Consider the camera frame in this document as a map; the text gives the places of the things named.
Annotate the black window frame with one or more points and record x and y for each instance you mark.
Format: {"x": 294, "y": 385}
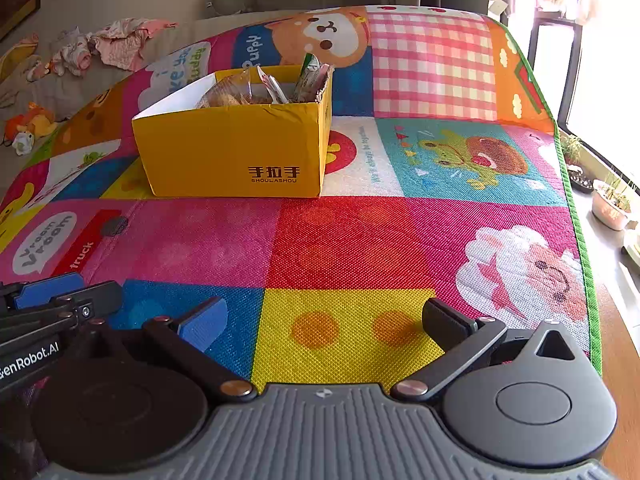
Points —
{"x": 569, "y": 85}

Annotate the orange plush toy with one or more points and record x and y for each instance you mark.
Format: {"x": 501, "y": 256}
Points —
{"x": 35, "y": 120}

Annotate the pale green container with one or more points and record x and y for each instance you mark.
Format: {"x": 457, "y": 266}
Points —
{"x": 632, "y": 246}

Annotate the bread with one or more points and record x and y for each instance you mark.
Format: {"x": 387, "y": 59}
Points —
{"x": 225, "y": 94}

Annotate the small white plush toy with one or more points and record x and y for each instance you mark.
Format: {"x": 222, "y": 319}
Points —
{"x": 24, "y": 142}

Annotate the floral baby clothes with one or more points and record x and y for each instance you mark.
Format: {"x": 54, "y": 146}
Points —
{"x": 75, "y": 57}

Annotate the green white snack packet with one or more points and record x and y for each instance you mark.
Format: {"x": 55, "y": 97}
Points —
{"x": 309, "y": 75}

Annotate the small red pink packet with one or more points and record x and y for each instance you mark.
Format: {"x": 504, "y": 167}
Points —
{"x": 272, "y": 89}

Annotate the yellow pink cloth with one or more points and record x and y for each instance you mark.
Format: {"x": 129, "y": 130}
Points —
{"x": 17, "y": 55}

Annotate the yellow cardboard box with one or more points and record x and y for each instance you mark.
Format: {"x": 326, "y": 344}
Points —
{"x": 225, "y": 150}

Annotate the small green potted plant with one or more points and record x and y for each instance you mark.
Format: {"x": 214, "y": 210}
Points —
{"x": 570, "y": 149}

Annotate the grey sofa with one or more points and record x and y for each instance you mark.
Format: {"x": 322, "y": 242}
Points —
{"x": 65, "y": 95}

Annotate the small orange doll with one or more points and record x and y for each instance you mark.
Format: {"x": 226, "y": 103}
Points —
{"x": 39, "y": 69}

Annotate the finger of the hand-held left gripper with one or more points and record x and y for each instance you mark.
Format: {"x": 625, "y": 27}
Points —
{"x": 47, "y": 290}
{"x": 95, "y": 297}

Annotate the white paper tag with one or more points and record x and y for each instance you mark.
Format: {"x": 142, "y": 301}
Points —
{"x": 498, "y": 7}

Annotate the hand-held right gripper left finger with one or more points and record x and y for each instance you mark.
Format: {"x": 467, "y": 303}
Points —
{"x": 205, "y": 322}

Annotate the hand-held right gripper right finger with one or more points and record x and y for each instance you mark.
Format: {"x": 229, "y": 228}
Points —
{"x": 445, "y": 322}

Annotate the small dark plant pot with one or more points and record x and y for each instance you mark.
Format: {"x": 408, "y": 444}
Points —
{"x": 580, "y": 180}

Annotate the colourful cartoon play mat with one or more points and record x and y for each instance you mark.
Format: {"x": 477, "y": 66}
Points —
{"x": 350, "y": 240}

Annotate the pink clothes pile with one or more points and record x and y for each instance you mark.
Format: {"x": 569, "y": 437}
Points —
{"x": 125, "y": 45}

